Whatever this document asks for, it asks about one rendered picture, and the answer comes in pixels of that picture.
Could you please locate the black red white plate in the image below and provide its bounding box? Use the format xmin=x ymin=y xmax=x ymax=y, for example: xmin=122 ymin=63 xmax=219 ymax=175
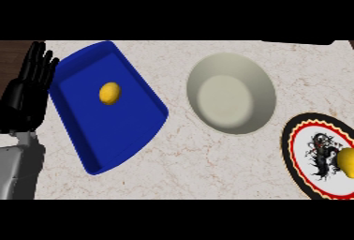
xmin=281 ymin=112 xmax=354 ymax=201

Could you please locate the blue rectangular tray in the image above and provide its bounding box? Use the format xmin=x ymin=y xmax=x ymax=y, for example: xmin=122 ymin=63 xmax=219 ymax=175
xmin=48 ymin=40 xmax=170 ymax=176

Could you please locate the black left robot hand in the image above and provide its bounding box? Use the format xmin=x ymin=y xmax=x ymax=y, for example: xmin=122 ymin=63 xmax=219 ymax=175
xmin=0 ymin=40 xmax=61 ymax=135

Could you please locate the yellow lemon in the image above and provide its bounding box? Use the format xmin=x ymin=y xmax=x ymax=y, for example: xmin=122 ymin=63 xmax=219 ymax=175
xmin=99 ymin=82 xmax=123 ymax=106

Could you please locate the yellow pear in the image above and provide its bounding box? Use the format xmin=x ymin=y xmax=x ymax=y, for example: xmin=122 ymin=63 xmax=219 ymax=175
xmin=337 ymin=147 xmax=354 ymax=179

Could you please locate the black flat object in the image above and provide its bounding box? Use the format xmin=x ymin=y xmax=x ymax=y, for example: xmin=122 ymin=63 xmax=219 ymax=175
xmin=260 ymin=39 xmax=335 ymax=46

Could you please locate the pale grey bowl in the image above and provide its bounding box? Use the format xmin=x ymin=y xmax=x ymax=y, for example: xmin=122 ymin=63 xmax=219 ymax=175
xmin=186 ymin=52 xmax=278 ymax=136

